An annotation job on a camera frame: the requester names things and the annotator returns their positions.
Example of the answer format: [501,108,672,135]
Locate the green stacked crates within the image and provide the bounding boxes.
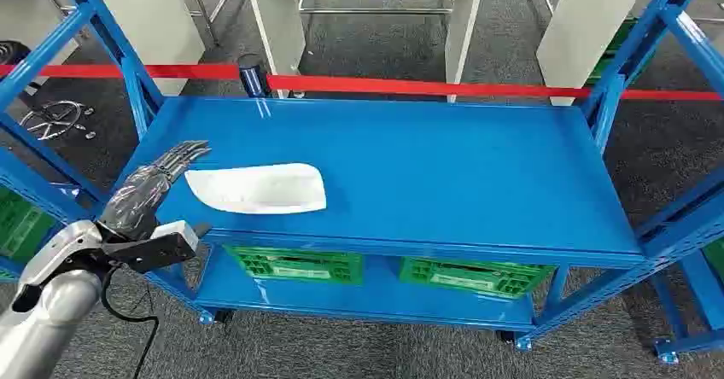
[584,16,658,87]

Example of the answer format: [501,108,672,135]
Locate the white curved plastic part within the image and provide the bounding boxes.
[184,162,328,216]

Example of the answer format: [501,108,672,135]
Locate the blue metal shelf rack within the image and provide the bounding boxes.
[0,0,724,366]

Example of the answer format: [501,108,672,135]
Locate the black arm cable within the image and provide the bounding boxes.
[100,263,161,379]

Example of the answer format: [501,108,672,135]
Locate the chrome chair base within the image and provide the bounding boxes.
[19,99,97,143]

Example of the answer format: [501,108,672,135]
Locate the black round object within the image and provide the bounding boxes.
[0,40,32,67]

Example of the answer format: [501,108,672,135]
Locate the red barrier belt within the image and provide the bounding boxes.
[0,62,242,81]
[266,73,724,102]

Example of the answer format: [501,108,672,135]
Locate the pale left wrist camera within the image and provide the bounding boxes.
[104,220,212,276]

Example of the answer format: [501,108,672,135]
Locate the green plastic crate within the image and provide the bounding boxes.
[703,236,724,279]
[0,186,59,280]
[398,256,559,300]
[223,245,365,287]

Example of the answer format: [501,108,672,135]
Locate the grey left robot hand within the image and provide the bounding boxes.
[98,139,212,242]

